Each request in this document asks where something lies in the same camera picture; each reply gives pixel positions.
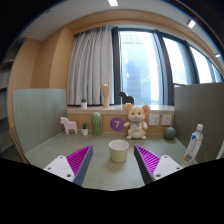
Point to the plush mouse toy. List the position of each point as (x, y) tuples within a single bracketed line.
[(136, 124)]

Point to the small potted plant on table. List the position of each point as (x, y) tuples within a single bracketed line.
[(84, 129)]

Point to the pink wooden horse figurine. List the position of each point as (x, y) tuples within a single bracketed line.
[(68, 125)]

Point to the round green ceramic cactus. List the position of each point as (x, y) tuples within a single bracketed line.
[(169, 133)]

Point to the white wall socket left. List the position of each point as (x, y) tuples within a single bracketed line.
[(154, 120)]

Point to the black horse figurine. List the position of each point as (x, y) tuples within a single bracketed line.
[(125, 98)]

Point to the white wall socket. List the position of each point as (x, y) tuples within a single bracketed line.
[(154, 120), (166, 120)]

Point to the tall green ceramic cactus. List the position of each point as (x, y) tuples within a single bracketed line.
[(96, 123)]

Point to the white wall socket right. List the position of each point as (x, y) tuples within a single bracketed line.
[(166, 120)]

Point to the small potted plant on ledge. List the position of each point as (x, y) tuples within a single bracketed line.
[(84, 103)]

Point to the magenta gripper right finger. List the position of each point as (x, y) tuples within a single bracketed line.
[(153, 167)]

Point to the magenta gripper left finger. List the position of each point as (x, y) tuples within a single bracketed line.
[(73, 167)]

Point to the purple round number sign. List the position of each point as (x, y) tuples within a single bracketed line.
[(117, 124)]

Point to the wooden hand sculpture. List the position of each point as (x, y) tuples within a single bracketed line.
[(105, 91)]

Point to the grey curtain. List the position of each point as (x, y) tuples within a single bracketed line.
[(91, 62)]

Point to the pale yellow paper cup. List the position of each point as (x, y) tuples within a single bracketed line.
[(118, 150)]

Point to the clear plastic water bottle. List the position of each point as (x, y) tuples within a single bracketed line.
[(193, 146)]

